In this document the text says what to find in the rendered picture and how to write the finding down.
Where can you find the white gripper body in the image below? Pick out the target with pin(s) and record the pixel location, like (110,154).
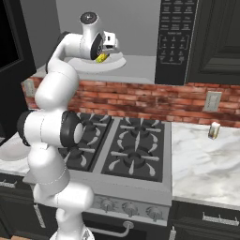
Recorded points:
(113,47)

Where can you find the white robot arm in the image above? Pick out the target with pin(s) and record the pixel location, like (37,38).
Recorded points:
(56,125)

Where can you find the yellow corn cob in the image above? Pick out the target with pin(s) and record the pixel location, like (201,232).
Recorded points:
(101,58)

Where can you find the white microwave turntable plate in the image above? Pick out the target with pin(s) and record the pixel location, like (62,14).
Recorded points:
(115,64)

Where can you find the black microwave oven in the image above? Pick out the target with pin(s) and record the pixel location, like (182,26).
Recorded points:
(175,40)

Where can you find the black microwave door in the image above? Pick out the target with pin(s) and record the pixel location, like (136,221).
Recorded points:
(12,78)

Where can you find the steel gas hob stove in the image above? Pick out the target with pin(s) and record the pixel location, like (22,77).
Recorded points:
(137,156)

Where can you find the small white shaker jar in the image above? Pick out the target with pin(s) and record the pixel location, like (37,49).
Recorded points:
(214,130)

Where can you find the steel stove knob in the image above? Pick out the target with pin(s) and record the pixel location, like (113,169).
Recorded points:
(129,208)
(153,213)
(107,204)

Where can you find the dark drawer front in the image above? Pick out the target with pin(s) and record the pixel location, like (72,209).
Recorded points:
(206,225)
(14,187)

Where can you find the black oven door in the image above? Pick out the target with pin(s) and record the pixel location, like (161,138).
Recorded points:
(150,230)

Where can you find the dark base cupboard door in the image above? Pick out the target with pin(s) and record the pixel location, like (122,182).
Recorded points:
(18,215)

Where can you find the grey wall socket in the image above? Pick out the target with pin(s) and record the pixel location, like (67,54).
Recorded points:
(29,88)
(212,101)

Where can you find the dark wall cupboard door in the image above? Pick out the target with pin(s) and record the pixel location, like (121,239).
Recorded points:
(218,40)

